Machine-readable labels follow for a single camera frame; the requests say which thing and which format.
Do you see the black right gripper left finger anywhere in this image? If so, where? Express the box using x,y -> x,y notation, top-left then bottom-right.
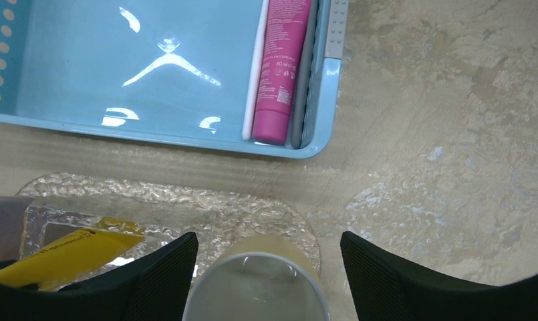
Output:
0,232 -> 198,320

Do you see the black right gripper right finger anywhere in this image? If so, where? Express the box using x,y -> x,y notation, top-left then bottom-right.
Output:
340,231 -> 538,320

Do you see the yellow mug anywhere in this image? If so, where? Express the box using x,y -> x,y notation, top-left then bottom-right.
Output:
183,235 -> 331,320

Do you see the textured clear oval tray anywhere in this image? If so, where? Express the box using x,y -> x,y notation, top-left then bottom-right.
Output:
19,173 -> 321,277

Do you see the clear textured square dish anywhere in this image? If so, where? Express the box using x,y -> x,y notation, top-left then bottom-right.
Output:
19,195 -> 189,280

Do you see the white toothbrush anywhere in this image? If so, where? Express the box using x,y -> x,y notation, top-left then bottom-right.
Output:
241,0 -> 269,140

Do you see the light blue perforated basket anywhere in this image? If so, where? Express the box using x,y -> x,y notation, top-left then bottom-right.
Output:
0,1 -> 349,159

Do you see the pink toothpaste tube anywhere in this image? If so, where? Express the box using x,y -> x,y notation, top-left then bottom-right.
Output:
252,0 -> 312,145

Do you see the purple mug black handle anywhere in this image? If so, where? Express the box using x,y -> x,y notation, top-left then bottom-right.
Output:
0,196 -> 34,261

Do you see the grey toothbrush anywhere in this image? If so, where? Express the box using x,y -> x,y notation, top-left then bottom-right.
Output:
290,0 -> 319,149

